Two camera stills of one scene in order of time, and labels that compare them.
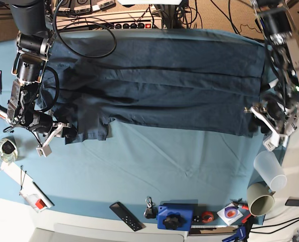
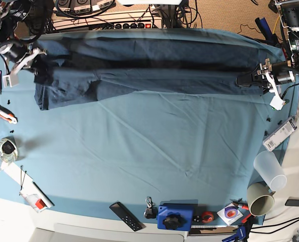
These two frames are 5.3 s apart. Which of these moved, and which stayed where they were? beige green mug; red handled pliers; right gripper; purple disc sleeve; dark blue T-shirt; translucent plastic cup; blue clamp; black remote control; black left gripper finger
Moved: right gripper; dark blue T-shirt; black left gripper finger
Stayed: red handled pliers; translucent plastic cup; beige green mug; purple disc sleeve; blue clamp; black remote control
